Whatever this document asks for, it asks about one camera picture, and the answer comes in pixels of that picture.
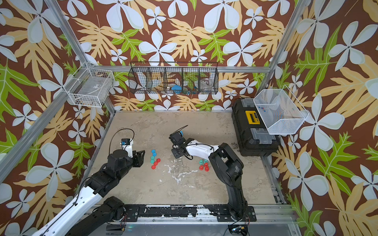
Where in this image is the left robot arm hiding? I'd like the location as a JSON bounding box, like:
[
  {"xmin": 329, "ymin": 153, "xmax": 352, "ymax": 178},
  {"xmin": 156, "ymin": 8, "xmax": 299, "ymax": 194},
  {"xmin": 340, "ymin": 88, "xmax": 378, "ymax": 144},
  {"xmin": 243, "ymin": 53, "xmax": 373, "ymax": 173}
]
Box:
[{"xmin": 33, "ymin": 149, "xmax": 145, "ymax": 236}]

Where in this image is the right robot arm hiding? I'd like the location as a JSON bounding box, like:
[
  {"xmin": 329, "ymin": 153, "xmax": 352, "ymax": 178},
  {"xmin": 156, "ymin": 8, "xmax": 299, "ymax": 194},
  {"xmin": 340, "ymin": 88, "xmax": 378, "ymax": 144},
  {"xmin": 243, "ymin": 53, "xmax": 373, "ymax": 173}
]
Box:
[{"xmin": 169, "ymin": 131, "xmax": 248, "ymax": 220}]

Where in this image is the blue object in basket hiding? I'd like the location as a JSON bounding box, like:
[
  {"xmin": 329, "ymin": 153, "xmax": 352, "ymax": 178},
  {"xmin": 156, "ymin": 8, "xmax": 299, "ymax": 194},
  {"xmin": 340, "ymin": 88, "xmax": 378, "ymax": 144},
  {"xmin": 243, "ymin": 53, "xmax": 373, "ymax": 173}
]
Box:
[{"xmin": 171, "ymin": 85, "xmax": 182, "ymax": 93}]

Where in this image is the black toolbox yellow latch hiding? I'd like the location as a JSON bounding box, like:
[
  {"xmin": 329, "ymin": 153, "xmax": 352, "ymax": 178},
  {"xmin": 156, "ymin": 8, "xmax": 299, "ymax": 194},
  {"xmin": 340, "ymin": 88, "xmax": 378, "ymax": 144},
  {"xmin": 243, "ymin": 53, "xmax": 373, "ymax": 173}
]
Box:
[{"xmin": 231, "ymin": 98, "xmax": 280, "ymax": 156}]

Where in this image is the aluminium frame post back left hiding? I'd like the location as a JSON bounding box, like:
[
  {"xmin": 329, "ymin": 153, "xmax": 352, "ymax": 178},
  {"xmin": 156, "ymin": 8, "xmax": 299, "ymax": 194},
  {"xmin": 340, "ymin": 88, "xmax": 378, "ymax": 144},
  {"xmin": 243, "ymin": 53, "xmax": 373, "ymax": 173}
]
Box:
[{"xmin": 46, "ymin": 1, "xmax": 115, "ymax": 115}]

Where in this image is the aluminium frame post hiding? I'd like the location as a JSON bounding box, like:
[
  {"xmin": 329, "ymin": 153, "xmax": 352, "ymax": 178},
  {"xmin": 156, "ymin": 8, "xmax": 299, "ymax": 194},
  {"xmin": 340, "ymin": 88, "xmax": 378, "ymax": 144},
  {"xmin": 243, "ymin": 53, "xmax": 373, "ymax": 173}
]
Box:
[
  {"xmin": 46, "ymin": 1, "xmax": 115, "ymax": 115},
  {"xmin": 257, "ymin": 0, "xmax": 311, "ymax": 94}
]

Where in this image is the black wire basket back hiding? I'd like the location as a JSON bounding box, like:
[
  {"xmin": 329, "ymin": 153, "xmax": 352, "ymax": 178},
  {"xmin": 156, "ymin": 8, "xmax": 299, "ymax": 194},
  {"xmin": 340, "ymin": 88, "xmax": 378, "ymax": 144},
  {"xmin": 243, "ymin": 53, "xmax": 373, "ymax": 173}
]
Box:
[{"xmin": 127, "ymin": 62, "xmax": 219, "ymax": 94}]

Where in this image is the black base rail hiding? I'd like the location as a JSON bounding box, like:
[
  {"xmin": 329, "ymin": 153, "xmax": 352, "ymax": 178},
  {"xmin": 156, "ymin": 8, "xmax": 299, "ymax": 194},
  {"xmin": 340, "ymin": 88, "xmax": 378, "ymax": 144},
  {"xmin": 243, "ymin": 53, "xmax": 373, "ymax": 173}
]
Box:
[{"xmin": 124, "ymin": 204, "xmax": 257, "ymax": 223}]

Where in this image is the white wire basket left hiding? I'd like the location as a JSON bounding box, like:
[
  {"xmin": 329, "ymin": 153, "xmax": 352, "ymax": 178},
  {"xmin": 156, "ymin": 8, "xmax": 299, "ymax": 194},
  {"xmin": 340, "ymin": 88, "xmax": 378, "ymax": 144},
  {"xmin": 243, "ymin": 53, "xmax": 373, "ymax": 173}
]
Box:
[{"xmin": 64, "ymin": 63, "xmax": 115, "ymax": 108}]

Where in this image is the white wire basket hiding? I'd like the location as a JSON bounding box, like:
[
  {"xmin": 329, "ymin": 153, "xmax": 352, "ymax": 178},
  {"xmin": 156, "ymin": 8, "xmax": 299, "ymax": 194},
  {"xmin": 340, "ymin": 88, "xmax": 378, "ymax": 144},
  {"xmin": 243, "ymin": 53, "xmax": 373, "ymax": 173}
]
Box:
[
  {"xmin": 253, "ymin": 89, "xmax": 310, "ymax": 135},
  {"xmin": 64, "ymin": 63, "xmax": 115, "ymax": 108}
]

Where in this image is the white wire basket right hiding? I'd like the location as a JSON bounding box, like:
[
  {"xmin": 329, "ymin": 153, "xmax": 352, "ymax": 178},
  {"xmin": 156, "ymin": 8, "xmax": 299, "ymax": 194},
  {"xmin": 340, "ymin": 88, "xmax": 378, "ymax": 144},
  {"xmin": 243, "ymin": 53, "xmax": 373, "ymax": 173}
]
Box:
[{"xmin": 253, "ymin": 89, "xmax": 310, "ymax": 135}]

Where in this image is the aluminium frame post back right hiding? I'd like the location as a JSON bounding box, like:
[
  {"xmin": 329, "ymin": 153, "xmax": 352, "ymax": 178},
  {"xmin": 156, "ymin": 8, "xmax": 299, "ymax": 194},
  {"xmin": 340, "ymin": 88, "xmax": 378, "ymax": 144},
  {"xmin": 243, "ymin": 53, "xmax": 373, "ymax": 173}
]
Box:
[{"xmin": 257, "ymin": 0, "xmax": 311, "ymax": 94}]

